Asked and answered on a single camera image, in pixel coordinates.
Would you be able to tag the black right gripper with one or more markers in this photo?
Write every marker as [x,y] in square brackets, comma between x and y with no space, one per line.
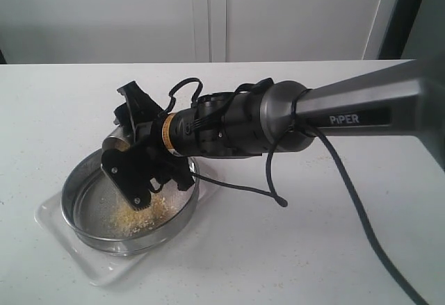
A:
[147,165]

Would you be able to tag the dark vertical post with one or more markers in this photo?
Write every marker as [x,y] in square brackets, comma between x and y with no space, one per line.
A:
[399,28]

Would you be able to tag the white cabinet doors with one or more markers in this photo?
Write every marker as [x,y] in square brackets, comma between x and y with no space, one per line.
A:
[187,31]

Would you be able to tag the stainless steel cup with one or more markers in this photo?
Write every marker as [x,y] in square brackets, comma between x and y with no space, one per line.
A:
[116,140]

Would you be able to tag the round steel mesh sieve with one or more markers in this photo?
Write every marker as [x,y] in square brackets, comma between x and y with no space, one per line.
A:
[87,187]

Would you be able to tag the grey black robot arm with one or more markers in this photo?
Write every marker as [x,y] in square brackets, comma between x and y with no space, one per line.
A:
[264,118]

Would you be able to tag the white rectangular plastic tray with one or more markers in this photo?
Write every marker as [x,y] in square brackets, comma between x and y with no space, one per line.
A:
[101,268]

